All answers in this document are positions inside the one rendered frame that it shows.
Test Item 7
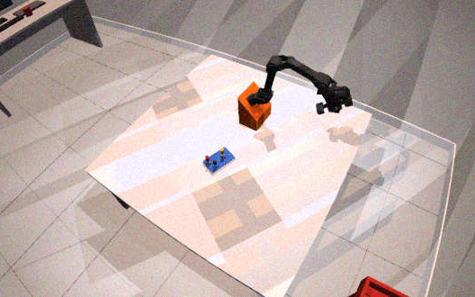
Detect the blue circuit board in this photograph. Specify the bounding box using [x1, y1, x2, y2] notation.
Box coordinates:
[202, 147, 235, 174]

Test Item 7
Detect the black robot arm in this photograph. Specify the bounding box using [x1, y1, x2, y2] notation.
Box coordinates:
[246, 55, 350, 107]

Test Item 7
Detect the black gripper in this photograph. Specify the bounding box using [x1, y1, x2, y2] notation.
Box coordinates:
[316, 95, 353, 115]

